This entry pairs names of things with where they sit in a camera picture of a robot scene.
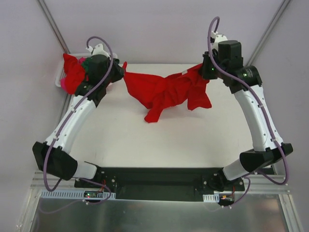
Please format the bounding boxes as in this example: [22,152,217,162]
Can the red t shirt in basket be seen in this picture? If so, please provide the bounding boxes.
[62,53,89,95]

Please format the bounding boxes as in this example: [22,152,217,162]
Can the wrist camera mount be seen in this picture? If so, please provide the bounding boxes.
[211,31,228,45]
[86,43,110,57]

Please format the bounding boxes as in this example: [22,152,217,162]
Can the green t shirt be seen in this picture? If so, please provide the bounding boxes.
[81,57,93,74]

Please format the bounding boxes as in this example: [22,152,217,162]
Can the red t shirt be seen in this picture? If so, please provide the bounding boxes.
[62,53,89,95]
[122,62,212,123]

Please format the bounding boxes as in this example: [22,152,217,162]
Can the left white slotted cable duct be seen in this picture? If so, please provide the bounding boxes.
[41,190,116,201]

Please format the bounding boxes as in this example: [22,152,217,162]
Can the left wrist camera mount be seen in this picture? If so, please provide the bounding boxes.
[86,43,110,57]

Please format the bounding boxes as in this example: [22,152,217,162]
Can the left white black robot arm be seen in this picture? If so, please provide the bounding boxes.
[32,55,124,188]

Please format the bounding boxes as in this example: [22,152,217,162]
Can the right white slotted cable duct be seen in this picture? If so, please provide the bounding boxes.
[203,193,220,203]

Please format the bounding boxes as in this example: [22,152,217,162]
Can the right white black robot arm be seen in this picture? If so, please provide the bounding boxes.
[202,38,293,191]

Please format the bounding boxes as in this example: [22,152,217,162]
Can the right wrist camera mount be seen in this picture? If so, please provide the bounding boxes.
[211,31,228,45]

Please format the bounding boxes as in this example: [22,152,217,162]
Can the white plastic laundry basket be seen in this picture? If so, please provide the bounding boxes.
[56,53,118,95]

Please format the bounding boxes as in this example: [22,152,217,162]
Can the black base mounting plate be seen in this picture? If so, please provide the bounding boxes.
[74,167,245,202]

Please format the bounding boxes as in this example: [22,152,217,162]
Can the white slotted cable duct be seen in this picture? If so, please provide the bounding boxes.
[41,190,116,201]
[203,193,220,203]

